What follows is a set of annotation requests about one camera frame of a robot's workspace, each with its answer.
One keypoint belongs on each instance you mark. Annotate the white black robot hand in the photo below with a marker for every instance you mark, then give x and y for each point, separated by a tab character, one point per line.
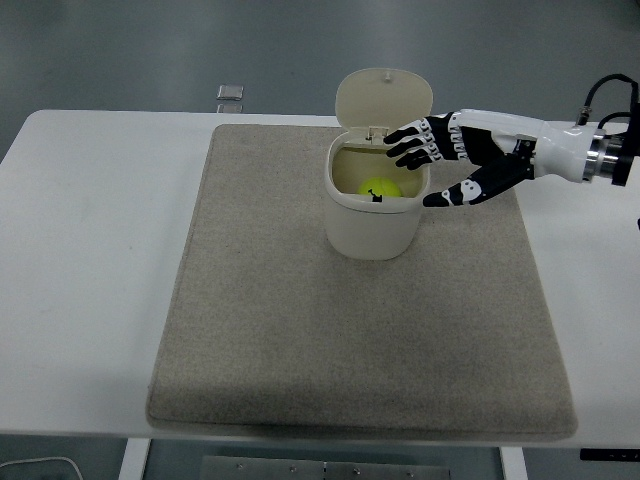
550	145

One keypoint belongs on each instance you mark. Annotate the yellow-green tennis ball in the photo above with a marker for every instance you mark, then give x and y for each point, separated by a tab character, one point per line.
379	188

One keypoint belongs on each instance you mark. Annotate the cream plastic box with lid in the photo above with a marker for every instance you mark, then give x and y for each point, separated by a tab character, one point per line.
367	230

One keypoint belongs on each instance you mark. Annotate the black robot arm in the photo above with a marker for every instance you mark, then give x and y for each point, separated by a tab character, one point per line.
612	160

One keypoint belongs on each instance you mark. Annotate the beige fabric mat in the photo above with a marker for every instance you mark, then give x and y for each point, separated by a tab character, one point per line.
300	325

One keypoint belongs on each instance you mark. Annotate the black table control panel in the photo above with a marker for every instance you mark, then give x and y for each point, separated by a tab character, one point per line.
610	454

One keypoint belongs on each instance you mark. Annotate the white table leg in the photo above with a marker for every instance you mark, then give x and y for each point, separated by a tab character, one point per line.
512	464
134	460

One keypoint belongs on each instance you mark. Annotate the small metal floor plate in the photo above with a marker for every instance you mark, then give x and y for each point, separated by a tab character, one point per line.
230	92
229	108

